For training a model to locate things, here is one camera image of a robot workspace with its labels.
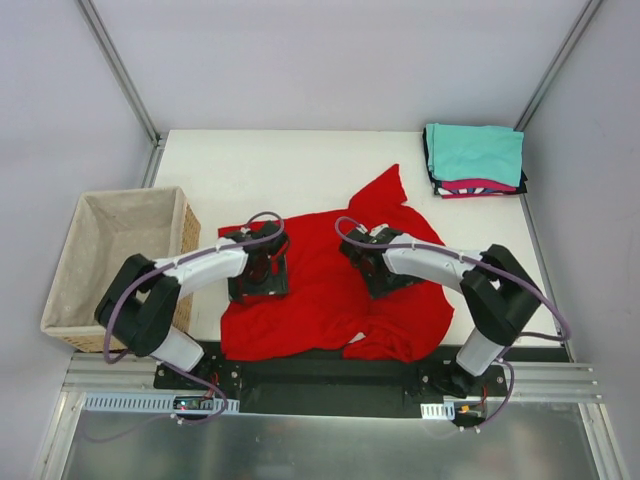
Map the red t shirt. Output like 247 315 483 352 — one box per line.
221 165 454 363

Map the pink t shirt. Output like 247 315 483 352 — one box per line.
435 179 517 198

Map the wicker basket with cloth liner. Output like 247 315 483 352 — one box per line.
40 187 201 353

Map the black t shirt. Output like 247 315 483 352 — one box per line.
422 127 528 198

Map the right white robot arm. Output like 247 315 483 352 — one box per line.
339 224 541 398

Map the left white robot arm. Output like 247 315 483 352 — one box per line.
94 218 290 389

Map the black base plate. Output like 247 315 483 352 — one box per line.
152 342 509 416

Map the left aluminium frame post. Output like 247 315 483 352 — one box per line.
77 0 167 149

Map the aluminium frame post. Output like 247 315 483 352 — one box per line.
77 0 167 149
514 0 606 132

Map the right aluminium frame post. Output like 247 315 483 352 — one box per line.
514 0 606 132

